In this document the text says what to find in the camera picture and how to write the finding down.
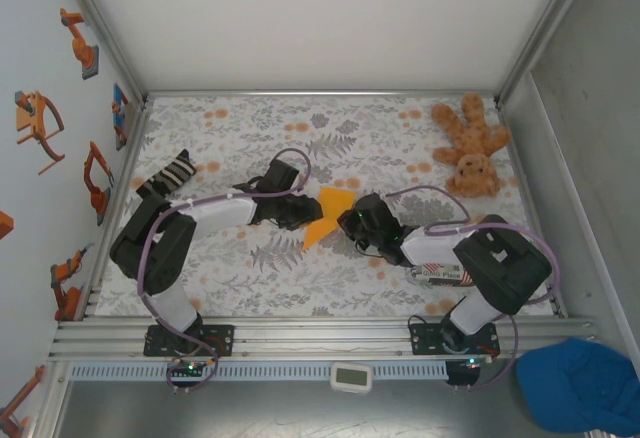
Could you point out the orange block wall sticker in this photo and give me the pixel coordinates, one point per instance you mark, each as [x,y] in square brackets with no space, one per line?
[5,225]

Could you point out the thin aluminium frame rail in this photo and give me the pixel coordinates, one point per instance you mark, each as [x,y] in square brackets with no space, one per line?
[320,93]

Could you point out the black white striped sock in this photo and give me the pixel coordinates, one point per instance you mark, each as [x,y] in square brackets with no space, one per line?
[172,173]

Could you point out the floral print tablecloth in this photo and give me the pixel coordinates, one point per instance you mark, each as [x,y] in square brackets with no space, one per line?
[300,298]

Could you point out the aluminium frame post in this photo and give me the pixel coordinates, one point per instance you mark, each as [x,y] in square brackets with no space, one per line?
[545,23]
[100,23]

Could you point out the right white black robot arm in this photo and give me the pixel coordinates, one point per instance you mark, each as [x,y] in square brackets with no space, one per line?
[430,248]

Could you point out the blue cap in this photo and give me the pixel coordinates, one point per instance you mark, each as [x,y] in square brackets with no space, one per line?
[575,383]

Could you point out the aluminium side rail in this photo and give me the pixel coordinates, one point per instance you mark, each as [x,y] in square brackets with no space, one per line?
[525,178]
[127,163]

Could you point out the brown teddy bear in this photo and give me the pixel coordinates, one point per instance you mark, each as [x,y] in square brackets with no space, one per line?
[470,133]

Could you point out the orange paper sheet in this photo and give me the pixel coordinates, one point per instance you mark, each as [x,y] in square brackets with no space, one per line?
[335,200]

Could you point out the small printed cardboard box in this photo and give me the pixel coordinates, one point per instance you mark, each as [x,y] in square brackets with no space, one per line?
[440,275]

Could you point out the orange gripper wall sticker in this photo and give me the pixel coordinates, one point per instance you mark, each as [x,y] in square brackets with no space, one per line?
[30,118]
[22,398]

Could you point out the blue orange machine wall sticker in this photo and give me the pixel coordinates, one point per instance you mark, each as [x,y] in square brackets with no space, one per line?
[119,108]

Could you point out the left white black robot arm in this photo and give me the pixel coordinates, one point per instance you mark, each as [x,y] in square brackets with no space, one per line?
[220,213]

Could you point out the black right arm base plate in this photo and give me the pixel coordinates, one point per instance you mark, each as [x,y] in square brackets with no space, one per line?
[422,338]

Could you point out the white digital timer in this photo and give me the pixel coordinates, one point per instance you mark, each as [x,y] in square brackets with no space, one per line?
[351,377]

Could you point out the wide aluminium table rail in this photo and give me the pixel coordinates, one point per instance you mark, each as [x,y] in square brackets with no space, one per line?
[325,338]

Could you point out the small circuit board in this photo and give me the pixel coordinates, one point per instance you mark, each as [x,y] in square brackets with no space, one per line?
[477,362]
[190,367]

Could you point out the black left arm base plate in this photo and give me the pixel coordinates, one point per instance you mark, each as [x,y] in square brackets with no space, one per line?
[225,333]

